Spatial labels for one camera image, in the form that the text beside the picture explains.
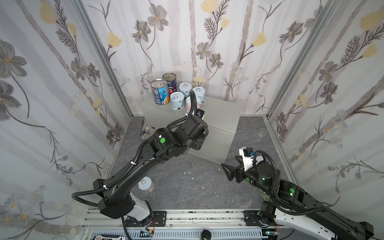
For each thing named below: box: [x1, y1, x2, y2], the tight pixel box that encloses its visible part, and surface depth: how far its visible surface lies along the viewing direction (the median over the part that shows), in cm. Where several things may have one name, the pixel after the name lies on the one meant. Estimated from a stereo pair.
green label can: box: [178, 82, 193, 98], surface depth 81 cm
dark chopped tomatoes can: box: [162, 72, 177, 96], surface depth 80 cm
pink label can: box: [137, 176, 154, 193], surface depth 82 cm
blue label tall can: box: [150, 78, 170, 105], surface depth 75 cm
